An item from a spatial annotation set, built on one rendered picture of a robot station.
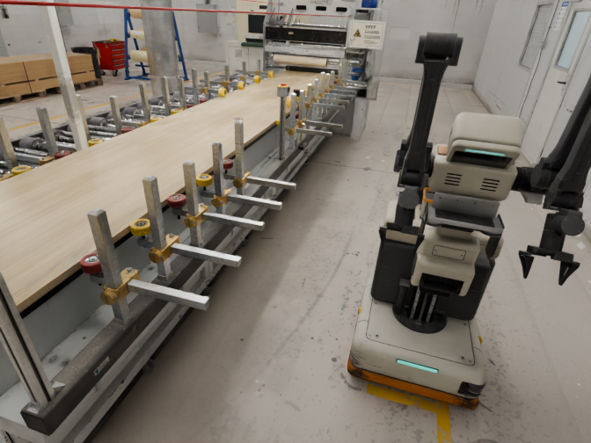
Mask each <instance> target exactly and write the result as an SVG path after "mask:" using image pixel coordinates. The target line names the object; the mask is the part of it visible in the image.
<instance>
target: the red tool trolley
mask: <svg viewBox="0 0 591 443"><path fill-rule="evenodd" d="M92 44H93V47H98V50H99V54H100V56H101V57H99V62H100V65H99V66H100V71H101V76H104V75H105V74H106V73H105V71H104V69H106V70H112V71H113V76H117V72H118V69H125V72H126V64H125V41H123V40H120V41H110V40H99V41H92Z"/></svg>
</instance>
